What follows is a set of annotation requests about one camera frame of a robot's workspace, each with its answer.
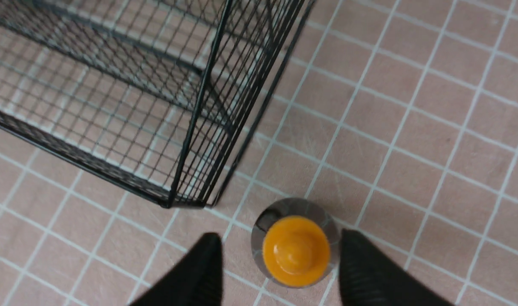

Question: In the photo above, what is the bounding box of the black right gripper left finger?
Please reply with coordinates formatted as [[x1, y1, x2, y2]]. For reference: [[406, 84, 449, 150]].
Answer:
[[131, 232, 223, 306]]

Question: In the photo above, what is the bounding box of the black wire shelf rack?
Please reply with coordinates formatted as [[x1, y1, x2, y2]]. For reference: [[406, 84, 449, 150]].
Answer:
[[0, 0, 316, 209]]

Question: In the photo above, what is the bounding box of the orange cap seasoning bottle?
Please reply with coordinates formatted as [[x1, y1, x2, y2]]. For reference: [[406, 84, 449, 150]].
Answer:
[[250, 198, 341, 289]]

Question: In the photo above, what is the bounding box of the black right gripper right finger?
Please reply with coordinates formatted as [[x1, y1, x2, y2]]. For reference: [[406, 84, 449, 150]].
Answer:
[[338, 229, 452, 306]]

